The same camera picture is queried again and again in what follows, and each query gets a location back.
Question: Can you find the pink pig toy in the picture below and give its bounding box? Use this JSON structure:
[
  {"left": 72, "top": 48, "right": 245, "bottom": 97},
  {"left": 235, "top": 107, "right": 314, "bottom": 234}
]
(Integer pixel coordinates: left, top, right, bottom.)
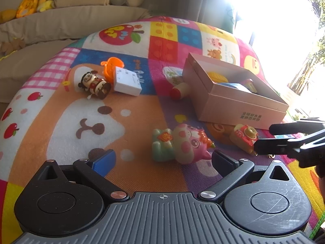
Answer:
[{"left": 152, "top": 123, "right": 216, "bottom": 163}]

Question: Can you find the yellow cushion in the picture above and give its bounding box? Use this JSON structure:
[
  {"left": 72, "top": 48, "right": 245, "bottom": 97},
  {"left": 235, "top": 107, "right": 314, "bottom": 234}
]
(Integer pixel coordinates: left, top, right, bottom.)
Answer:
[{"left": 0, "top": 9, "right": 17, "bottom": 23}]

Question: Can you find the green plant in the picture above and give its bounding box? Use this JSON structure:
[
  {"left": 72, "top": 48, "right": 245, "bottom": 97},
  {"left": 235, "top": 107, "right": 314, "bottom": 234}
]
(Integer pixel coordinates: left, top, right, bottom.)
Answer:
[{"left": 292, "top": 0, "right": 325, "bottom": 89}]

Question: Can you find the colourful printed play mat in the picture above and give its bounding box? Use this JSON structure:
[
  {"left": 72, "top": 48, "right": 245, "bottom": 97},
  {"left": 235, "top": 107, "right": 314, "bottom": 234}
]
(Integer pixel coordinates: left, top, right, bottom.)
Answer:
[{"left": 0, "top": 16, "right": 325, "bottom": 244}]

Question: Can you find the green printed cloth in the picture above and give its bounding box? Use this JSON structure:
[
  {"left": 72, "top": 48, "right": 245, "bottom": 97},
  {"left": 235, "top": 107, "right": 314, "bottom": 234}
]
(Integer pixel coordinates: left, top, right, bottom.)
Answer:
[{"left": 223, "top": 5, "right": 237, "bottom": 34}]

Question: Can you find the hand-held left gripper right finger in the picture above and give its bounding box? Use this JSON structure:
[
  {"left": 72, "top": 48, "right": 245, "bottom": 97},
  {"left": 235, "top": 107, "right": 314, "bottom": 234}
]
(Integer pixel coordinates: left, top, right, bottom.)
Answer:
[{"left": 199, "top": 149, "right": 297, "bottom": 204}]

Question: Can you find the small white box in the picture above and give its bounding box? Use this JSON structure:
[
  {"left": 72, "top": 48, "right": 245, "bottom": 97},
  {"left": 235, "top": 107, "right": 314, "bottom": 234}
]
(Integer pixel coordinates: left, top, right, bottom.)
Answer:
[{"left": 113, "top": 66, "right": 143, "bottom": 97}]

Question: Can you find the cream cylinder toy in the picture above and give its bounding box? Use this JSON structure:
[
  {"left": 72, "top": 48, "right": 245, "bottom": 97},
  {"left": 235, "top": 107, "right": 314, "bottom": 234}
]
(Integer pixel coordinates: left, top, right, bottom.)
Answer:
[{"left": 170, "top": 81, "right": 190, "bottom": 101}]

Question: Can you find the brown plush toy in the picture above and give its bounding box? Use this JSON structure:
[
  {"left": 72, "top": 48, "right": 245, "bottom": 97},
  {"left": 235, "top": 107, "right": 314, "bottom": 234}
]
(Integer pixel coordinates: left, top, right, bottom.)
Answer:
[{"left": 0, "top": 39, "right": 26, "bottom": 55}]

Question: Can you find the yellow plush bag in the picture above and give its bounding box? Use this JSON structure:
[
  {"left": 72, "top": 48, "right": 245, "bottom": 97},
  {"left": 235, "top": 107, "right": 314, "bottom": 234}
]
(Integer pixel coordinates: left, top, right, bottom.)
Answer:
[{"left": 16, "top": 0, "right": 38, "bottom": 18}]

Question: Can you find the beige sofa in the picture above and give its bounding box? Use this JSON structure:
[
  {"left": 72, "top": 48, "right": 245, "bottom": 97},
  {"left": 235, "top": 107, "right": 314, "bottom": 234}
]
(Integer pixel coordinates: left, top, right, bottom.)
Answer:
[{"left": 0, "top": 5, "right": 153, "bottom": 105}]

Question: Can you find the orange plastic toy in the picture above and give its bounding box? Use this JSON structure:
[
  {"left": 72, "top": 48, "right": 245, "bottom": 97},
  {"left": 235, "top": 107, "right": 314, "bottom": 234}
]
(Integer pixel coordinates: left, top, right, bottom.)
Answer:
[{"left": 100, "top": 57, "right": 125, "bottom": 83}]

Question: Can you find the pink cardboard box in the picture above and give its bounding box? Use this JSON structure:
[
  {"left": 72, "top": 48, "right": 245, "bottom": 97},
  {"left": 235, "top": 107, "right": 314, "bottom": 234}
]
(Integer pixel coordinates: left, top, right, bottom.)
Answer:
[{"left": 182, "top": 53, "right": 290, "bottom": 130}]

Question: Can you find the pink camera toy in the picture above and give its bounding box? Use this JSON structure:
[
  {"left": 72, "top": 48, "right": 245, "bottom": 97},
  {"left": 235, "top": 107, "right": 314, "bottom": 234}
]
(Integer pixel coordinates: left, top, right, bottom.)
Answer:
[{"left": 230, "top": 124, "right": 259, "bottom": 155}]

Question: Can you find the beige curtain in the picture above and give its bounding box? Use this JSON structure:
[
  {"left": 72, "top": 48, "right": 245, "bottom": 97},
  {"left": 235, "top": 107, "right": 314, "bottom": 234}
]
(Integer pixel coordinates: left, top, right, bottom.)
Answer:
[{"left": 188, "top": 0, "right": 229, "bottom": 26}]

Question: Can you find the yellow corn toy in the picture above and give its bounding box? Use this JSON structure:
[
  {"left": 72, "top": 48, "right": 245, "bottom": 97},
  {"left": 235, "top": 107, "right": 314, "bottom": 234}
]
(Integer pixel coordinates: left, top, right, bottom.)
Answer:
[{"left": 207, "top": 72, "right": 228, "bottom": 84}]

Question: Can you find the dark-haired boy figurine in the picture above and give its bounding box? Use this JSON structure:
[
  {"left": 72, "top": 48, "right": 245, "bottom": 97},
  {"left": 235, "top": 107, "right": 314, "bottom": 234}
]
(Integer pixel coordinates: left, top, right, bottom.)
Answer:
[{"left": 77, "top": 71, "right": 112, "bottom": 100}]

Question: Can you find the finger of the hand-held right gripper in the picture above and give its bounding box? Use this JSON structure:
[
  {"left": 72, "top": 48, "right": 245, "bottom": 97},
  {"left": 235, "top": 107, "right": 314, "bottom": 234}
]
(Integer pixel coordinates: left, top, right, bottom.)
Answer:
[
  {"left": 270, "top": 121, "right": 325, "bottom": 135},
  {"left": 254, "top": 137, "right": 305, "bottom": 155}
]

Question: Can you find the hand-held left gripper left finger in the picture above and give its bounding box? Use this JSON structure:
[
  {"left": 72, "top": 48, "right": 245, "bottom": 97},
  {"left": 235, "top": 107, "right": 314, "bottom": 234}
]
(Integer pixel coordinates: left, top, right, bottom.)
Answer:
[{"left": 34, "top": 149, "right": 129, "bottom": 204}]

